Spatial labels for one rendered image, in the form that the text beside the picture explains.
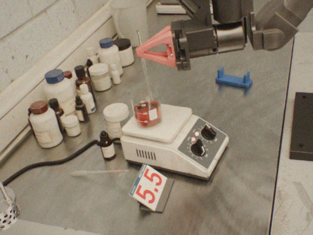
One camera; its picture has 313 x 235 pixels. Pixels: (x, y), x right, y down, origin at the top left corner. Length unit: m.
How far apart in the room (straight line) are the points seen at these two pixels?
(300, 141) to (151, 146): 0.31
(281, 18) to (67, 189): 0.54
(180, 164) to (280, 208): 0.21
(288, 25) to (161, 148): 0.33
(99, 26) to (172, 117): 0.66
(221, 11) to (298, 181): 0.35
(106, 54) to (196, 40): 0.52
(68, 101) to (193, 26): 0.45
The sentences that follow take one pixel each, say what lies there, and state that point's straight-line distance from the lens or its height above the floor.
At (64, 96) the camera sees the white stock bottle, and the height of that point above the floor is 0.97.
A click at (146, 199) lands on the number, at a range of 0.78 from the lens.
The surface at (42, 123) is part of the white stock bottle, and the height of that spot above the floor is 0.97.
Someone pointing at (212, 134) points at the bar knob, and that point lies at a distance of 0.86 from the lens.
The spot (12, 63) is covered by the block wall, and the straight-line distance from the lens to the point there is 1.13.
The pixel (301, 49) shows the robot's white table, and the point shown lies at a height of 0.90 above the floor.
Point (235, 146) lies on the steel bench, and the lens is 0.91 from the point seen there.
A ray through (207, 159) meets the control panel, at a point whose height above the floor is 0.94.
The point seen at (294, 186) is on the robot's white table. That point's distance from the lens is 0.82.
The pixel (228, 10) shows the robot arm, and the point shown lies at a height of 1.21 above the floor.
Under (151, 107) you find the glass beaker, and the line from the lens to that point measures 0.81.
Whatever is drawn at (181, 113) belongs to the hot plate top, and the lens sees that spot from 0.87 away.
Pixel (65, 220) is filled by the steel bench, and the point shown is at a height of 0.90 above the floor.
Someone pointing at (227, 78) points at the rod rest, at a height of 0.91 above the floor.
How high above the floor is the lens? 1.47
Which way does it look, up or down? 33 degrees down
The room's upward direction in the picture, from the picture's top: 9 degrees counter-clockwise
